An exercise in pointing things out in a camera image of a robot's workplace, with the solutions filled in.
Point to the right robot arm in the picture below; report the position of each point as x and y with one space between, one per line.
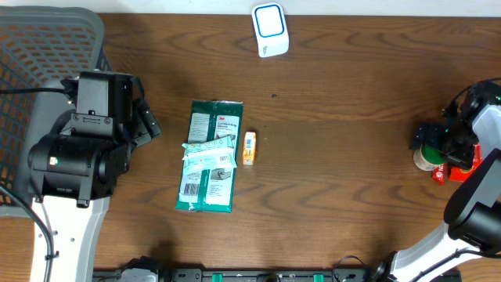
470 228

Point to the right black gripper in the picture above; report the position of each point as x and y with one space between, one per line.
463 158

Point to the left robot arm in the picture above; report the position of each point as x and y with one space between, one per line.
80 141

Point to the white barcode scanner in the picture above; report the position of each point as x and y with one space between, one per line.
270 28

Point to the green 3M gloves package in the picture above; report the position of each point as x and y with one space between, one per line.
211 190

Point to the green lid jar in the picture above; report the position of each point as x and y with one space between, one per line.
427 158

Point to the red instant coffee stick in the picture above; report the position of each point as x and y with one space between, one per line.
439 174

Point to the grey plastic mesh basket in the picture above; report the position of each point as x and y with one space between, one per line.
39 47

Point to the orange snack packet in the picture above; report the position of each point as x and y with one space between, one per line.
249 148

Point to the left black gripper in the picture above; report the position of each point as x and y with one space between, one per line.
143 121

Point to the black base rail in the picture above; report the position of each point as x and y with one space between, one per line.
199 275

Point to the pale green wipes pack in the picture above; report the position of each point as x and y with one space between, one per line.
217 153

